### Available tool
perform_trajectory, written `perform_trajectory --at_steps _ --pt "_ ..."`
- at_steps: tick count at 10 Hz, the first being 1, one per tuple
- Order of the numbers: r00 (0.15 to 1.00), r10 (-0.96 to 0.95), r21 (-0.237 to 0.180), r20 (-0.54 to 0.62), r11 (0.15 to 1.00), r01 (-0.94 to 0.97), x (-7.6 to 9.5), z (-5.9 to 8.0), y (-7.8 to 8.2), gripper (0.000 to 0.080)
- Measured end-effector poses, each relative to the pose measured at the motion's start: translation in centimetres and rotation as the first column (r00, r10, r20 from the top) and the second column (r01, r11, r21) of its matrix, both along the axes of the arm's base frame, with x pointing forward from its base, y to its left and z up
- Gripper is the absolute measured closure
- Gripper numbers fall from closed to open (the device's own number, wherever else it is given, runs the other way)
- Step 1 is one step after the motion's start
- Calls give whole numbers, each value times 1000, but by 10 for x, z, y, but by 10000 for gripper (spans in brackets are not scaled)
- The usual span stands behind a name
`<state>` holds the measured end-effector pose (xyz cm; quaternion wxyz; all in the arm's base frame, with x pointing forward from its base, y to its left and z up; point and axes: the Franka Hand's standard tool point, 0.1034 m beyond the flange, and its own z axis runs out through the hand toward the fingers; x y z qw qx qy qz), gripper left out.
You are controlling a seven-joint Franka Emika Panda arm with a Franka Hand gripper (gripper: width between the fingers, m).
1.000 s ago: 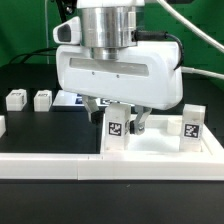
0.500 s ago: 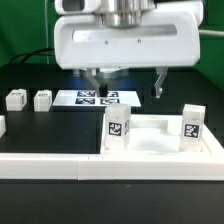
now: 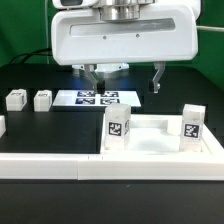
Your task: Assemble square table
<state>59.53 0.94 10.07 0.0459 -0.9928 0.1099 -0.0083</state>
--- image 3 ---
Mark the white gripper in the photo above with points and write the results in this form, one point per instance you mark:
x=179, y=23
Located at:
x=124, y=31

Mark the white square table top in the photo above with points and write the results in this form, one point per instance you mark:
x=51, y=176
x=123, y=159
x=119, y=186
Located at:
x=160, y=135

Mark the white marker sheet with tags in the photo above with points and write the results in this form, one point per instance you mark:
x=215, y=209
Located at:
x=90, y=98

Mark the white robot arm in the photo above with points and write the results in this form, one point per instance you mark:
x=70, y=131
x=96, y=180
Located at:
x=100, y=34

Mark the white U-shaped fence frame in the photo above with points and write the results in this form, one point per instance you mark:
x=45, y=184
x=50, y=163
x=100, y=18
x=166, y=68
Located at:
x=104, y=166

